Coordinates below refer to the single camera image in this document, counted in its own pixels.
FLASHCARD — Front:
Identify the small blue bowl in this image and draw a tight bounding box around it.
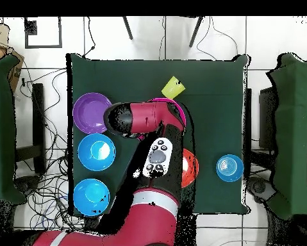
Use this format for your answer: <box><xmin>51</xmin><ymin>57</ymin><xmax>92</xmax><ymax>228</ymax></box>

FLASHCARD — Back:
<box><xmin>216</xmin><ymin>154</ymin><xmax>244</xmax><ymax>183</ymax></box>

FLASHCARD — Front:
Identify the long black bar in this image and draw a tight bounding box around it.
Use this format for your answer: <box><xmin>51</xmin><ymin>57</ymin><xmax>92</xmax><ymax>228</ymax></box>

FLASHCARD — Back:
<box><xmin>31</xmin><ymin>83</ymin><xmax>46</xmax><ymax>175</ymax></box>

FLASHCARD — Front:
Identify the large orange-red bowl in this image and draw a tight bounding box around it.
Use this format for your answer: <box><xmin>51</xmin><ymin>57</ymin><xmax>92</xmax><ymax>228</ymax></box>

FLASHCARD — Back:
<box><xmin>181</xmin><ymin>148</ymin><xmax>200</xmax><ymax>189</ymax></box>

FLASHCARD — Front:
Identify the black box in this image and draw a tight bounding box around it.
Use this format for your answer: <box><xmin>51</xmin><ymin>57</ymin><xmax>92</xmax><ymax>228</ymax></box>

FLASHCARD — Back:
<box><xmin>258</xmin><ymin>86</ymin><xmax>277</xmax><ymax>152</ymax></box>

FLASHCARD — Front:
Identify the green covered side table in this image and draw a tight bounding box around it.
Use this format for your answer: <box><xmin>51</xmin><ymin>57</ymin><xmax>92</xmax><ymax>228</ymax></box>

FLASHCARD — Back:
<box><xmin>267</xmin><ymin>53</ymin><xmax>307</xmax><ymax>220</ymax></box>
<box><xmin>0</xmin><ymin>54</ymin><xmax>26</xmax><ymax>204</ymax></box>

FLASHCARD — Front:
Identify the large blue bowl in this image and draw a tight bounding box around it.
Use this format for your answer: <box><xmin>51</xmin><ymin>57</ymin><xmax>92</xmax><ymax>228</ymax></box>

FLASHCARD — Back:
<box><xmin>77</xmin><ymin>133</ymin><xmax>117</xmax><ymax>172</ymax></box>
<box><xmin>72</xmin><ymin>178</ymin><xmax>111</xmax><ymax>217</ymax></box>

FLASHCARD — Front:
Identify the dark green tablecloth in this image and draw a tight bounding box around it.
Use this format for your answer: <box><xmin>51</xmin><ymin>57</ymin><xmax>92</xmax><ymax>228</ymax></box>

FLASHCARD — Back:
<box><xmin>66</xmin><ymin>53</ymin><xmax>250</xmax><ymax>216</ymax></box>

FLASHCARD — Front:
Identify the large pink bowl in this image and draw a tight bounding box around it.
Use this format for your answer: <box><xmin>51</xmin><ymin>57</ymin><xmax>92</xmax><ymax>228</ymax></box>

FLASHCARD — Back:
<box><xmin>137</xmin><ymin>97</ymin><xmax>188</xmax><ymax>142</ymax></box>

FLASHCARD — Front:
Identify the black stand with knob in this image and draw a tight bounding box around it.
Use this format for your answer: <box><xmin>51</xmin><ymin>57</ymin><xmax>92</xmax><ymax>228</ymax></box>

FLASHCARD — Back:
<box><xmin>13</xmin><ymin>175</ymin><xmax>42</xmax><ymax>197</ymax></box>

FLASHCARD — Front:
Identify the purple bowl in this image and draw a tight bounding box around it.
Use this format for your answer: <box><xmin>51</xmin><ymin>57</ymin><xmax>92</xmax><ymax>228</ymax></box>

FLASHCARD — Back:
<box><xmin>72</xmin><ymin>92</ymin><xmax>113</xmax><ymax>135</ymax></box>

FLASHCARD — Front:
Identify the black tripod leg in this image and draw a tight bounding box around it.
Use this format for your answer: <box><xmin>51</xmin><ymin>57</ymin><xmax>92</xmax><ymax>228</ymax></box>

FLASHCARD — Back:
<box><xmin>122</xmin><ymin>17</ymin><xmax>134</xmax><ymax>40</ymax></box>
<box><xmin>188</xmin><ymin>17</ymin><xmax>204</xmax><ymax>48</ymax></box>

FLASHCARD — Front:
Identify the yellow plastic cup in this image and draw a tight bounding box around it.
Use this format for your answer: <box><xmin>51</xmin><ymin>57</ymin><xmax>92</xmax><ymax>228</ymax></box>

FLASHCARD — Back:
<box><xmin>161</xmin><ymin>76</ymin><xmax>187</xmax><ymax>99</ymax></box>

